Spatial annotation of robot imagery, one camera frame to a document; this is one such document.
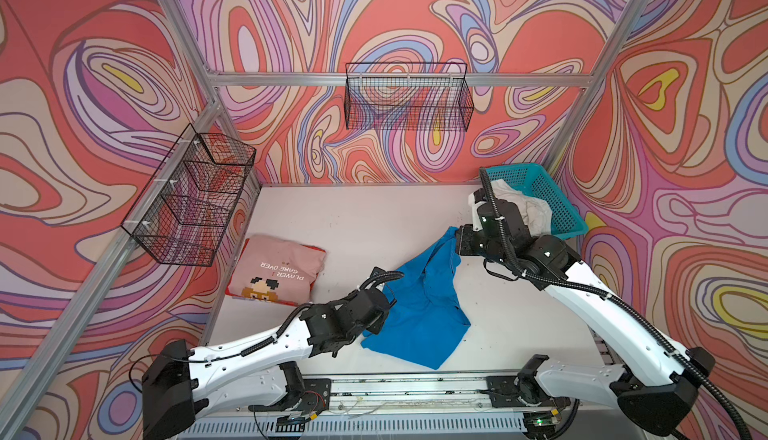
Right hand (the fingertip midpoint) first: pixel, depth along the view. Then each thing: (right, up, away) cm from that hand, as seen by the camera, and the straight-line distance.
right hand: (459, 240), depth 72 cm
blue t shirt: (-7, -25, +12) cm, 29 cm away
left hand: (-18, -17, +5) cm, 26 cm away
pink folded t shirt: (-51, -11, +16) cm, 54 cm away
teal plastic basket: (+44, +3, +29) cm, 53 cm away
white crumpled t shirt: (+35, +6, +33) cm, 48 cm away
